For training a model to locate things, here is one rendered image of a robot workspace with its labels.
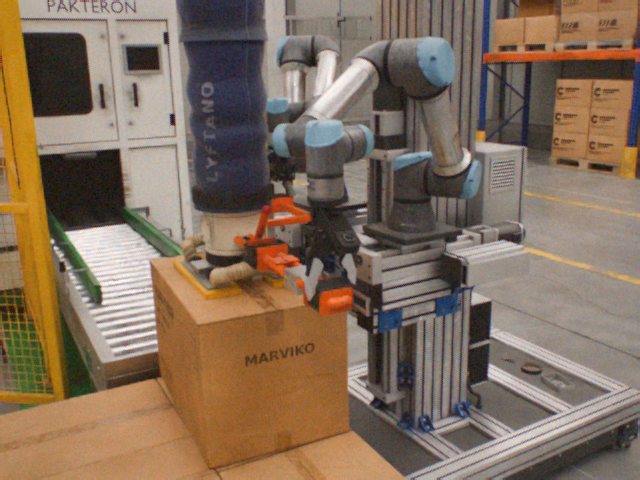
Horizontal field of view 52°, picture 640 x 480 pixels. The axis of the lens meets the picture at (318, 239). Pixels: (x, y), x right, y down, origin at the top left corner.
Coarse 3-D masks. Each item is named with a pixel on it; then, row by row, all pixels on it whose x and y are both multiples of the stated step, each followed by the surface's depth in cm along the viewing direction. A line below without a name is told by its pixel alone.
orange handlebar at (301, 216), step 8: (280, 208) 222; (288, 208) 215; (296, 208) 212; (296, 216) 202; (304, 216) 202; (272, 224) 198; (280, 224) 199; (288, 224) 200; (240, 240) 177; (264, 256) 162; (280, 256) 159; (288, 256) 160; (272, 264) 157; (280, 264) 155; (288, 264) 158; (296, 264) 155; (272, 272) 157; (280, 272) 153; (344, 296) 133; (328, 304) 132; (336, 304) 132; (344, 304) 132
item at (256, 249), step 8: (256, 240) 169; (264, 240) 170; (272, 240) 171; (280, 240) 170; (248, 248) 165; (256, 248) 166; (264, 248) 162; (272, 248) 163; (280, 248) 164; (288, 248) 166; (248, 256) 168; (256, 256) 163; (272, 256) 164; (248, 264) 167; (256, 264) 163; (264, 264) 163
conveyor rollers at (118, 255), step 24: (72, 240) 397; (96, 240) 395; (120, 240) 394; (144, 240) 392; (72, 264) 348; (96, 264) 346; (120, 264) 343; (144, 264) 348; (120, 288) 308; (144, 288) 305; (96, 312) 278; (120, 312) 275; (144, 312) 278; (120, 336) 257; (144, 336) 253
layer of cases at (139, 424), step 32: (160, 384) 214; (0, 416) 196; (32, 416) 196; (64, 416) 195; (96, 416) 195; (128, 416) 195; (160, 416) 194; (0, 448) 180; (32, 448) 179; (64, 448) 179; (96, 448) 179; (128, 448) 178; (160, 448) 178; (192, 448) 178; (288, 448) 177; (320, 448) 176; (352, 448) 176
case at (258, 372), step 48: (192, 288) 182; (192, 336) 165; (240, 336) 162; (288, 336) 168; (336, 336) 174; (192, 384) 172; (240, 384) 165; (288, 384) 171; (336, 384) 178; (192, 432) 181; (240, 432) 169; (288, 432) 175; (336, 432) 181
